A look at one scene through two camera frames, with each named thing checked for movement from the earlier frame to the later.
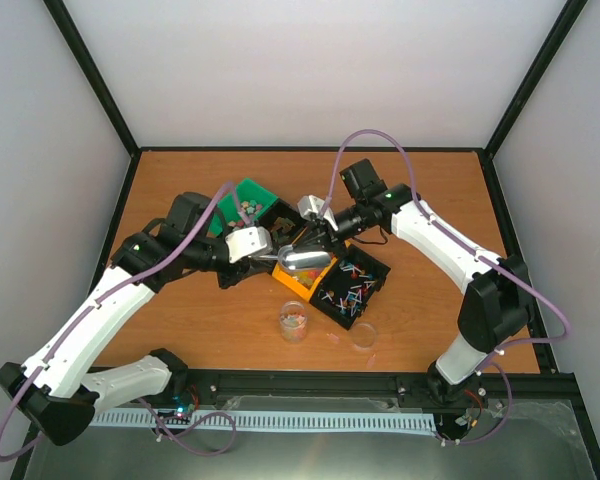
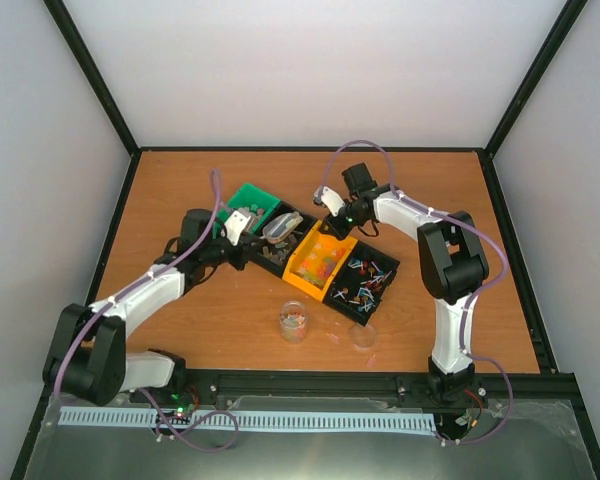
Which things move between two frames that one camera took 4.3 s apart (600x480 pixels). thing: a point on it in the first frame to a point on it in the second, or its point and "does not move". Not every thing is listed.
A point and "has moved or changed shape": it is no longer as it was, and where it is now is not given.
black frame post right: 567,18 does not move
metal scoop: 296,259 to 280,228
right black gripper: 321,232 to 342,233
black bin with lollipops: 349,286 has moved or changed shape
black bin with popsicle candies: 284,223 has moved or changed shape
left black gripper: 248,267 to 245,251
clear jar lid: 364,335 does not move
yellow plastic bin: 304,282 has moved or changed shape
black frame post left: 105,93 does not move
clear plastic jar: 293,321 does not move
